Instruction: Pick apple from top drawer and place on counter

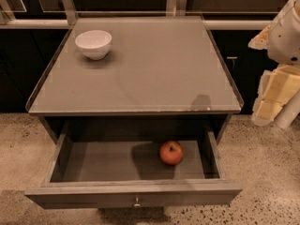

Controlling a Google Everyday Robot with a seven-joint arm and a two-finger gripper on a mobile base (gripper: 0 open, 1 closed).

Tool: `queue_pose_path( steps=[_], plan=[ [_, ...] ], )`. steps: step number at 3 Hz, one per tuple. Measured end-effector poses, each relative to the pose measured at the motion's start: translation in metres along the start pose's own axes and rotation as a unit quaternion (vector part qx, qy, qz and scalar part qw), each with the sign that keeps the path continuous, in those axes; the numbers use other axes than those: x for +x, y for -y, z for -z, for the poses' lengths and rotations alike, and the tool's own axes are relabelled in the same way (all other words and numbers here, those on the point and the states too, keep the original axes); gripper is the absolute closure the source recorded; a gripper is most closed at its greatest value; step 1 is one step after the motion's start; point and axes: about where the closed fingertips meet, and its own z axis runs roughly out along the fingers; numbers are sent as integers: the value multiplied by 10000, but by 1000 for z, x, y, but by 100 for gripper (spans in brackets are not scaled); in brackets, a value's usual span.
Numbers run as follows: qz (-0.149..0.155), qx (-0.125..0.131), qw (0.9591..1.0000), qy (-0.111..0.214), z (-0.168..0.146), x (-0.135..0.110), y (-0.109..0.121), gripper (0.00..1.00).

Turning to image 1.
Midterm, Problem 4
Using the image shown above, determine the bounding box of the white ceramic bowl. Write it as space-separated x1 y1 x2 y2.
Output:
75 30 113 60

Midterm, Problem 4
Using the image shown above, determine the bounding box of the red apple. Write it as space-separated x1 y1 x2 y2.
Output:
159 141 184 165

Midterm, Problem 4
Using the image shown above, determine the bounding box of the metal railing with glass panels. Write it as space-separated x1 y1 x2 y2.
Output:
1 0 288 30

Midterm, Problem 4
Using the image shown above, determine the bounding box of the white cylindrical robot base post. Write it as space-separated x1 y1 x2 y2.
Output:
275 90 300 129

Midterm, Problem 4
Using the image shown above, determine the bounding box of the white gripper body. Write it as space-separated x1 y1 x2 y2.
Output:
267 0 300 65

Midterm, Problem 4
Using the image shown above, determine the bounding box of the grey cabinet with glass top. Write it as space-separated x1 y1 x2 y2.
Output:
24 15 245 145

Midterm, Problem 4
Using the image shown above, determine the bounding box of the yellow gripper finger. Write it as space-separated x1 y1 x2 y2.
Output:
248 25 270 50
251 64 300 127

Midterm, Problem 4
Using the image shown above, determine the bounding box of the small metal drawer knob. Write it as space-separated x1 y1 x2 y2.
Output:
133 197 142 208

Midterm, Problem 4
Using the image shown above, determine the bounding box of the open grey top drawer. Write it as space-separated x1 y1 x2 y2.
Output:
25 132 242 209

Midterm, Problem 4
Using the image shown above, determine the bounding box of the dark background cabinet handle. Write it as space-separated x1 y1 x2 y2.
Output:
226 56 238 70

